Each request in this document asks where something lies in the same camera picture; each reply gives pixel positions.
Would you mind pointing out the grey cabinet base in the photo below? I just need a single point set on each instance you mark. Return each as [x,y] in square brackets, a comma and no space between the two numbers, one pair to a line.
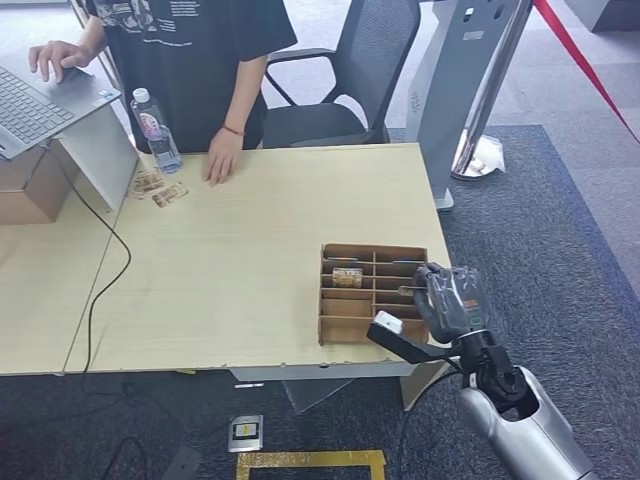
[607,13]

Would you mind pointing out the yellow floor tape frame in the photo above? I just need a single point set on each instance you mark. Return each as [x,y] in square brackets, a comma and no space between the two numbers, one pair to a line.
[310,459]

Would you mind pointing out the person's left hand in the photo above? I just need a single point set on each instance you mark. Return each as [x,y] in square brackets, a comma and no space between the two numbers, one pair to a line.
[223,156]

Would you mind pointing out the silver square floor tag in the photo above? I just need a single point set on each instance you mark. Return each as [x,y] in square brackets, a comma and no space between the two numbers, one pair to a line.
[245,434]

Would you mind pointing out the cardboard card organizer box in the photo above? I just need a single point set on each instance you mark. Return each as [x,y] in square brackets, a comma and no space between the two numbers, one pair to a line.
[345,328]

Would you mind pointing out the red barrier belt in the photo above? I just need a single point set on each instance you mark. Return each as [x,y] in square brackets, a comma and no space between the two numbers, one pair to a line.
[580,60]

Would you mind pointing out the gold printed card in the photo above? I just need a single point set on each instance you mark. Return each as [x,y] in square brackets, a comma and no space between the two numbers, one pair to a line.
[347,277]

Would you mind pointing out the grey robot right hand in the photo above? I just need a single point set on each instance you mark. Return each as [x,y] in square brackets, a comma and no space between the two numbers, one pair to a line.
[455,305]

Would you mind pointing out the person's right hand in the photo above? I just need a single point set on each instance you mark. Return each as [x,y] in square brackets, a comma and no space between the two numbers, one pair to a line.
[59,53]

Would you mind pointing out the white slanted stand panel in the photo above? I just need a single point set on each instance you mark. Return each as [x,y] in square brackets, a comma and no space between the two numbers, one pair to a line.
[103,156]

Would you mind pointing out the brown cardboard box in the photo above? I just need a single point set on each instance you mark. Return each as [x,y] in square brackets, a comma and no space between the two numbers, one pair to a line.
[35,189]

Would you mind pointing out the person's right forearm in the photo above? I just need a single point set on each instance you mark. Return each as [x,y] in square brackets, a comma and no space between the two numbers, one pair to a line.
[96,41]

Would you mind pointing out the grey table support frame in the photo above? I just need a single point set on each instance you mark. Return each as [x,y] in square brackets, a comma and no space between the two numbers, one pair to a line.
[310,387]

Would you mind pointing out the silver laptop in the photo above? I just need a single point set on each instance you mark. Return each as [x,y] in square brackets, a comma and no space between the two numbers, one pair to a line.
[35,106]

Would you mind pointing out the person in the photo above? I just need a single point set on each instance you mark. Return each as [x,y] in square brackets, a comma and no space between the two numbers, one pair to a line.
[190,66]

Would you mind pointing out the person's left forearm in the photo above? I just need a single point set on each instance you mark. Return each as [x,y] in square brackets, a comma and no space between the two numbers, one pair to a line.
[244,93]

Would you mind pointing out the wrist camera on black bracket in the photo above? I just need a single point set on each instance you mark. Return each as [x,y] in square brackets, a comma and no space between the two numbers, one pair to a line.
[395,341]

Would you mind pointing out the clear plastic water bottle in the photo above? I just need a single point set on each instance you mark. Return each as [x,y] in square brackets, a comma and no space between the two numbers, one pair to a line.
[157,132]

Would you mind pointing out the black office chair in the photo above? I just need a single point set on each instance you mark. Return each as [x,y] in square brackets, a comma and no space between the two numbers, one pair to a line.
[365,60]

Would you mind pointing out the grey kiosk stand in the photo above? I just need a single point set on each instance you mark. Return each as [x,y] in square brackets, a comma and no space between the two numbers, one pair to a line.
[450,79]

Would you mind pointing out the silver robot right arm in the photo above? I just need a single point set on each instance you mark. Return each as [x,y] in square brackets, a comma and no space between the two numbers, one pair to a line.
[525,437]

